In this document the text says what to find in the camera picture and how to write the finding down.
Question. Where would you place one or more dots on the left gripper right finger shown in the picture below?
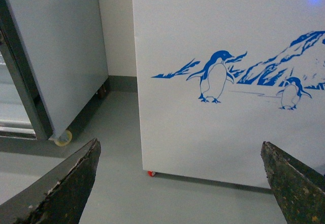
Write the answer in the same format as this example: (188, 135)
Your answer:
(298, 189)

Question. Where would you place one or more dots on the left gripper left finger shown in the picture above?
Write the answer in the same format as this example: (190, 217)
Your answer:
(61, 194)

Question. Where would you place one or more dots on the yellowish cabinet caster wheel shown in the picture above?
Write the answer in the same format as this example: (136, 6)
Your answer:
(63, 140)

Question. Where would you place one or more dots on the red freezer caster wheel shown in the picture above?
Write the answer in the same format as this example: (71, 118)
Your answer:
(151, 173)

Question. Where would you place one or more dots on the white chest freezer blue rim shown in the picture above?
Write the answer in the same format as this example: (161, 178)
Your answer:
(217, 78)

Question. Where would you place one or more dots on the grey upright cabinet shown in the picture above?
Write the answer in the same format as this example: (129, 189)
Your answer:
(53, 61)

